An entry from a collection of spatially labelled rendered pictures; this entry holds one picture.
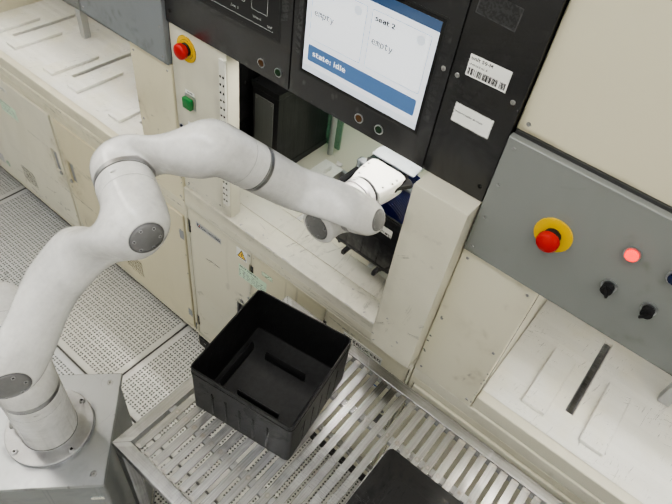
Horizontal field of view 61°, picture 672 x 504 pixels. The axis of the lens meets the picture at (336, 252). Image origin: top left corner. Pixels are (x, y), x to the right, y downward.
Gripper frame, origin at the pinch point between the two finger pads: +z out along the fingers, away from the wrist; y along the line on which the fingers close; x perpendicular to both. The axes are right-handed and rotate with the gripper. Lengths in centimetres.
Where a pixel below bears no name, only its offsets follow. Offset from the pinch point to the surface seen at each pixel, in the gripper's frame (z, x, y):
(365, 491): -53, -37, 38
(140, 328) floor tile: -30, -124, -83
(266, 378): -44, -46, 0
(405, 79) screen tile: -18.5, 32.6, 5.4
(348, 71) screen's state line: -18.6, 28.3, -6.9
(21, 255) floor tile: -42, -124, -152
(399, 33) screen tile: -18.6, 39.9, 2.2
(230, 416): -59, -42, 3
